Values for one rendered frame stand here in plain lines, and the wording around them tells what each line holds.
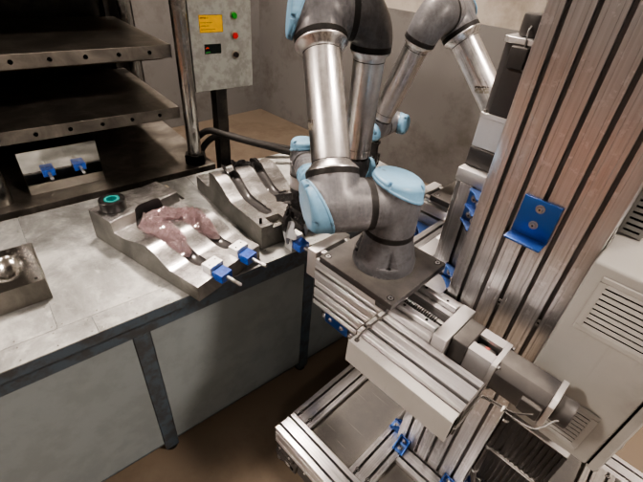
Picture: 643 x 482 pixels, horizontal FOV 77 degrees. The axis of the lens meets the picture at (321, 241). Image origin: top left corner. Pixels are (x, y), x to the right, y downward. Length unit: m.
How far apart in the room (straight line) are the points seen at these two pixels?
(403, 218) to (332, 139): 0.22
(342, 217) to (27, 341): 0.85
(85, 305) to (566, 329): 1.18
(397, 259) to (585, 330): 0.38
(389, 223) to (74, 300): 0.90
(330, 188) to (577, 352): 0.59
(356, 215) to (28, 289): 0.91
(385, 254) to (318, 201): 0.21
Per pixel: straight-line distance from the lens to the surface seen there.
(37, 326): 1.29
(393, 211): 0.85
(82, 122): 1.87
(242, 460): 1.82
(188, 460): 1.85
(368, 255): 0.92
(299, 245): 1.34
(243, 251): 1.27
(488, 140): 1.00
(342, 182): 0.81
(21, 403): 1.39
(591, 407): 1.05
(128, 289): 1.31
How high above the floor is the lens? 1.64
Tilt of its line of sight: 36 degrees down
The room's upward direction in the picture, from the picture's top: 5 degrees clockwise
